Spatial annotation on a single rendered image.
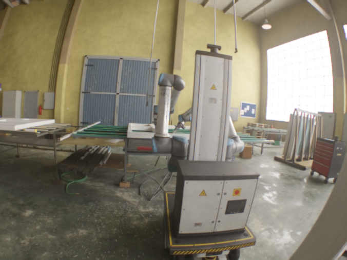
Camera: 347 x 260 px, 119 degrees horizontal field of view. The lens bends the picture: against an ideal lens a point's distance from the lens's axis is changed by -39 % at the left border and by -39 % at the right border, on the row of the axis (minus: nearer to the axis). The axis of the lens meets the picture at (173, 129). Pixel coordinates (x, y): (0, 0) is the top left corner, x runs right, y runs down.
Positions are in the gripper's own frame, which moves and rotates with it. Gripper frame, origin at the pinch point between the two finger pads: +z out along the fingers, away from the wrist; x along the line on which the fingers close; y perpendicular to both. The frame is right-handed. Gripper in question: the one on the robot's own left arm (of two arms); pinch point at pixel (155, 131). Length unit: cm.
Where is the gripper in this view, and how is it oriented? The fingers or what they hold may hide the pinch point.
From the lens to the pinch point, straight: 217.2
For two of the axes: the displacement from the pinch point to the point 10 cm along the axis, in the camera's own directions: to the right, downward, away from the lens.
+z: -0.7, 9.9, 1.0
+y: -9.7, -0.4, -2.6
